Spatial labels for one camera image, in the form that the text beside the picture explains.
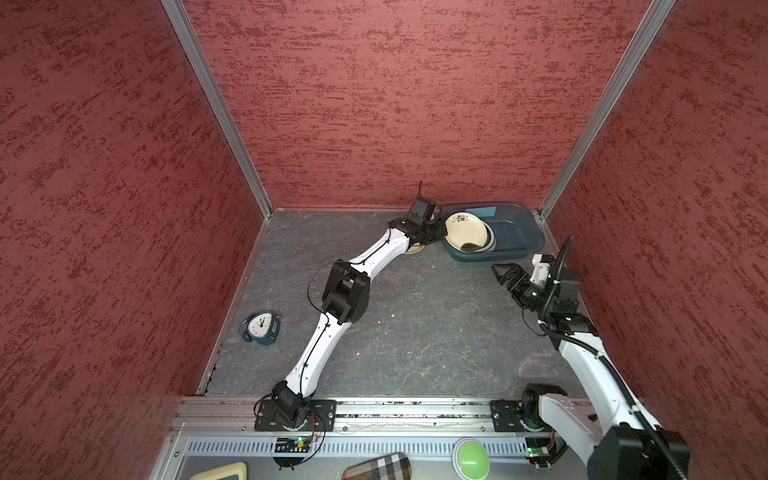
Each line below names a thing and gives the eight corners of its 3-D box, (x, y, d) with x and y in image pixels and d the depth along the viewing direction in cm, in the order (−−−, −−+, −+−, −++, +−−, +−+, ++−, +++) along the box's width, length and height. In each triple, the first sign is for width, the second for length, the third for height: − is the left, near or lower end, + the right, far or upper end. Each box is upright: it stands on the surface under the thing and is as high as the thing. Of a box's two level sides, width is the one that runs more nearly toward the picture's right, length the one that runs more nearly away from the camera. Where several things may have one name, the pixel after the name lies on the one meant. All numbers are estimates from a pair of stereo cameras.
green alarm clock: (241, 344, 88) (234, 337, 84) (250, 318, 93) (243, 311, 89) (275, 344, 88) (270, 337, 84) (282, 318, 93) (277, 311, 89)
